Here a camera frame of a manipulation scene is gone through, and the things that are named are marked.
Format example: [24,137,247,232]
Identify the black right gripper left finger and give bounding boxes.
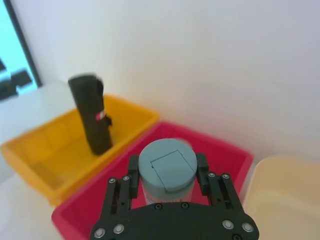
[99,154,141,223]

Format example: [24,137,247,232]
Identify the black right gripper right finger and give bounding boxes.
[196,153,248,214]

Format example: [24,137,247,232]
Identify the canister with grey-blue lid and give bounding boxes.
[138,138,196,205]

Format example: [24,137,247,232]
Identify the red plastic bin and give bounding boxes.
[51,121,255,240]

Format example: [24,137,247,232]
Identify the cream plastic bin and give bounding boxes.
[243,156,320,240]

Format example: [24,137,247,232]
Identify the yellow plastic bin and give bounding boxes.
[0,93,161,207]

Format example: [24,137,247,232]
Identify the black folded umbrella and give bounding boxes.
[67,72,114,155]

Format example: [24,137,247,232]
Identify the black-framed bright screen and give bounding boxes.
[0,0,42,102]

